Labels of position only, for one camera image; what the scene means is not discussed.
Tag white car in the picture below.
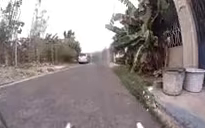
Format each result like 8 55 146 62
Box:
77 53 90 65

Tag grass verge strip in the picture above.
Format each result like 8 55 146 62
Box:
112 64 168 114

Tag grey asphalt road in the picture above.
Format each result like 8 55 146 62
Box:
0 62 164 128

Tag banana plants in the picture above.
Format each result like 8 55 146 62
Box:
105 0 178 75

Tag row of trees and bushes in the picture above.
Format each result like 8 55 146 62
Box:
0 0 82 67

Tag building with arched gate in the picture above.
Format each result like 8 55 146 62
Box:
164 0 205 78

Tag pale grey concrete barrel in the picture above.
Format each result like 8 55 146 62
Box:
183 67 205 94

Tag concrete driveway apron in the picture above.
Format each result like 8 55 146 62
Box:
151 83 205 128

